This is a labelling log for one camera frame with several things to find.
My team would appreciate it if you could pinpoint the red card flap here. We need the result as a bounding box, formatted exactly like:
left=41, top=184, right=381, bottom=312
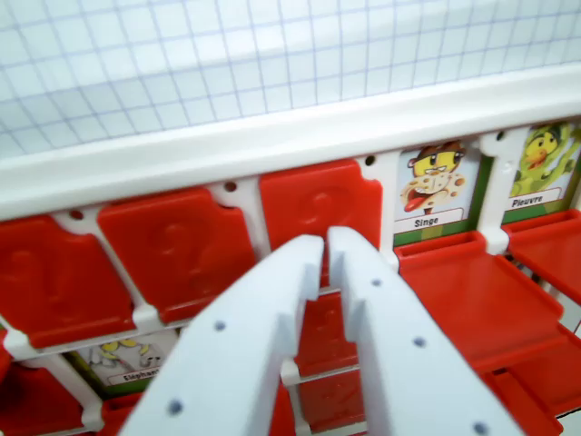
left=293, top=290, right=362, bottom=379
left=391, top=230, right=566, bottom=361
left=96, top=186, right=258, bottom=325
left=0, top=214, right=138, bottom=351
left=500, top=208, right=581, bottom=302
left=258, top=158, right=385, bottom=290

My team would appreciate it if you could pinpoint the elephant picture card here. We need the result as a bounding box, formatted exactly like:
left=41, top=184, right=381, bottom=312
left=66, top=327, right=179, bottom=401

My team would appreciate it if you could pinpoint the monkey picture card Singe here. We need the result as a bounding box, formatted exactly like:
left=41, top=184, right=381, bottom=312
left=392, top=139, right=482, bottom=247

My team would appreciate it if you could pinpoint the octopus picture card Pieuvre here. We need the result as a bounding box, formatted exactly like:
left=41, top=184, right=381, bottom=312
left=500, top=121, right=581, bottom=224

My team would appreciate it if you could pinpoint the red and white game board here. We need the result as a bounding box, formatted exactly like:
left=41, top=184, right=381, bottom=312
left=0, top=0, right=581, bottom=436

